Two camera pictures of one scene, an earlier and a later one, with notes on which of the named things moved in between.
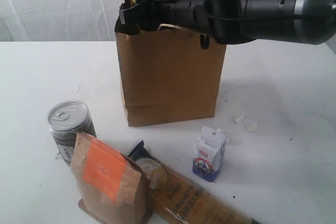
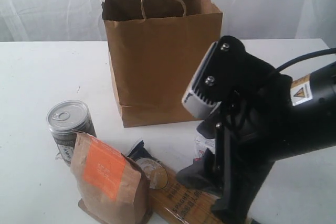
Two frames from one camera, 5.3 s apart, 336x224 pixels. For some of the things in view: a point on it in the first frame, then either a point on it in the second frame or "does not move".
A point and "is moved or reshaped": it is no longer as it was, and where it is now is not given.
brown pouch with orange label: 113,189 does not move
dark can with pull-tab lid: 64,117 does not move
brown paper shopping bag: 166,76 is moved or reshaped
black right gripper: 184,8 → 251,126
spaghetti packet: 176,199 does not move
